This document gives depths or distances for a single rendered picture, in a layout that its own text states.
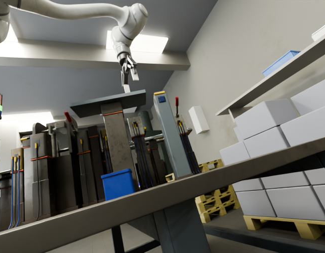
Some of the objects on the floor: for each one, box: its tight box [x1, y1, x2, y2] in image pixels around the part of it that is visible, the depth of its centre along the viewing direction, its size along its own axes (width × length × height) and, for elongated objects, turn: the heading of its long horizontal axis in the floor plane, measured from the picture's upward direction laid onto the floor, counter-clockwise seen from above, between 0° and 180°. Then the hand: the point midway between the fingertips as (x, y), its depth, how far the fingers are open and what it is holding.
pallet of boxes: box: [220, 76, 325, 240], centre depth 167 cm, size 120×77×114 cm, turn 163°
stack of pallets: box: [166, 159, 241, 223], centre depth 328 cm, size 121×81×84 cm, turn 163°
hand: (131, 86), depth 93 cm, fingers open, 13 cm apart
